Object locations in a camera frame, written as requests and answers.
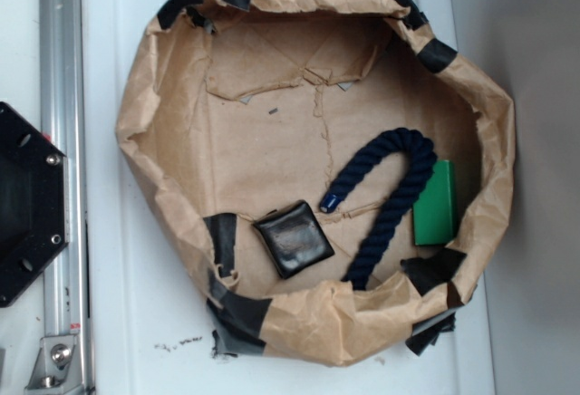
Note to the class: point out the green box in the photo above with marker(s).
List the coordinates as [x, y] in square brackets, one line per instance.
[435, 215]

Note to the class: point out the black leather box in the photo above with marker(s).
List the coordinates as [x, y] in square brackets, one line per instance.
[294, 239]

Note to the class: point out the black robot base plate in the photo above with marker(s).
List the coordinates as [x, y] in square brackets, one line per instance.
[33, 204]

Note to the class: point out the silver corner bracket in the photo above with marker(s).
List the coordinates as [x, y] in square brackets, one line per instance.
[57, 369]

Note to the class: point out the brown paper bag bin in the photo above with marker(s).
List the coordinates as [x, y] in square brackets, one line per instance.
[237, 108]

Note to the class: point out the aluminium frame rail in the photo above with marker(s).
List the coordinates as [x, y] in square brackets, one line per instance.
[66, 279]

